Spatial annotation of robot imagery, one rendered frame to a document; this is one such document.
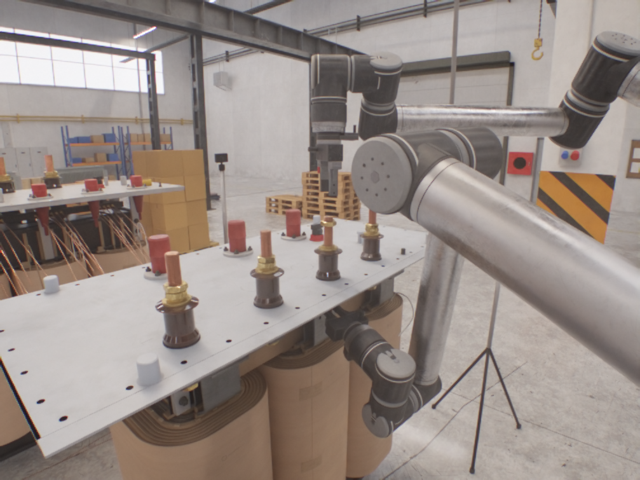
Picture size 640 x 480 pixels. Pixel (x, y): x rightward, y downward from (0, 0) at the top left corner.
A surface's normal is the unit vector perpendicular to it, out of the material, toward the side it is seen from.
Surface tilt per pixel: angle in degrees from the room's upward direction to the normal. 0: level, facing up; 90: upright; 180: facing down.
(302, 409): 90
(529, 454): 0
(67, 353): 0
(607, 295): 63
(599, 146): 90
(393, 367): 13
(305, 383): 90
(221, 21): 90
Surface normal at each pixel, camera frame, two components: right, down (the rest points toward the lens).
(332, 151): 0.28, 0.24
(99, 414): 0.14, -0.92
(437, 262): -0.57, 0.33
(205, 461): 0.59, 0.20
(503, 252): -0.73, 0.11
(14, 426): 0.80, 0.15
